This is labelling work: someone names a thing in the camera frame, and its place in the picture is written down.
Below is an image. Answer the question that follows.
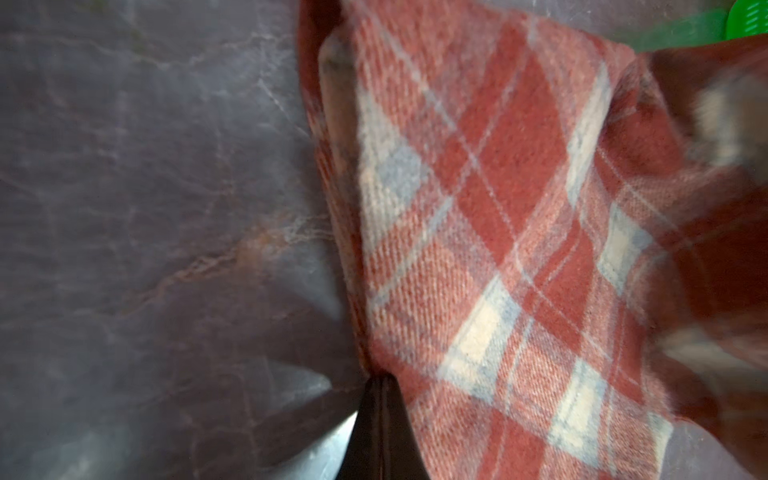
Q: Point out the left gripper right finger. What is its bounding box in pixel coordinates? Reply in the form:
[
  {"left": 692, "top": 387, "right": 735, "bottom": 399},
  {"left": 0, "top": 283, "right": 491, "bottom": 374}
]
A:
[{"left": 381, "top": 374, "right": 430, "bottom": 480}]

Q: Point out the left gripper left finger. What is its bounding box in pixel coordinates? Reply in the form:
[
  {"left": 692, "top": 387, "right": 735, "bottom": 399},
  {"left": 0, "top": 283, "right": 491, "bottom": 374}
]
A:
[{"left": 336, "top": 377, "right": 382, "bottom": 480}]

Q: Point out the reddish brown skirt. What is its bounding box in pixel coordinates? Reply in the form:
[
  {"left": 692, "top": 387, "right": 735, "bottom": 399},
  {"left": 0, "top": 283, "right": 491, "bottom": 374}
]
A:
[{"left": 298, "top": 1, "right": 767, "bottom": 479}]

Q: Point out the green plastic basket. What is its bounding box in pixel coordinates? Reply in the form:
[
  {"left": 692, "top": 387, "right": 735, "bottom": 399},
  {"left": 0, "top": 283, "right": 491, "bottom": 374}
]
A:
[{"left": 725, "top": 0, "right": 768, "bottom": 40}]

